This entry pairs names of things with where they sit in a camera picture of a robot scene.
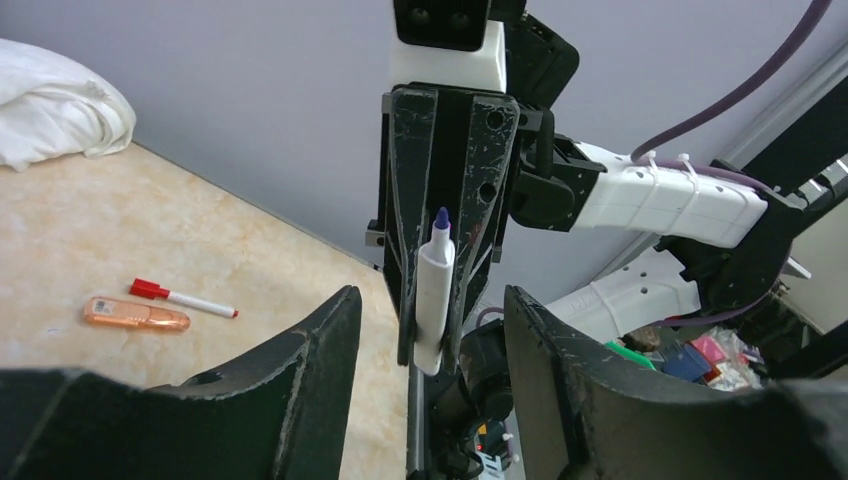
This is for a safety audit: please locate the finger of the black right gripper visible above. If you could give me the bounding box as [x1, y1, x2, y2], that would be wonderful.
[382, 86, 438, 366]
[443, 95, 520, 371]

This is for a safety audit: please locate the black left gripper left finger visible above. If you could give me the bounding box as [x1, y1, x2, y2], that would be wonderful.
[1, 286, 362, 479]

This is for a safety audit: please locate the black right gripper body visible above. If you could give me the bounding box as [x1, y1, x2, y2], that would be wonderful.
[367, 1, 605, 262]

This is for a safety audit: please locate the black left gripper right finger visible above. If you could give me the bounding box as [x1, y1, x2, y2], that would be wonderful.
[504, 286, 847, 479]

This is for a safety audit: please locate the white purple-tip marker pen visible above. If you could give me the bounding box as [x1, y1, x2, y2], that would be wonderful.
[413, 207, 456, 376]

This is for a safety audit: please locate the white red-cap marker pen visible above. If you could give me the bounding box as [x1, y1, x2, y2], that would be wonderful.
[128, 278, 239, 318]

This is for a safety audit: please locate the orange highlighter pen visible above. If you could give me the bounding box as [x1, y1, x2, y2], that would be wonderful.
[83, 296, 191, 332]

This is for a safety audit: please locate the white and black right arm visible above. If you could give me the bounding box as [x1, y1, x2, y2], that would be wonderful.
[367, 1, 829, 376]

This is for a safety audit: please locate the white crumpled cloth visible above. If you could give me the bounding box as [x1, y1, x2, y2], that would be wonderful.
[1, 39, 137, 172]

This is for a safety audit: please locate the aluminium frame rail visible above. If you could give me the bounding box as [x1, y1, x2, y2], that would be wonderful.
[718, 39, 847, 167]

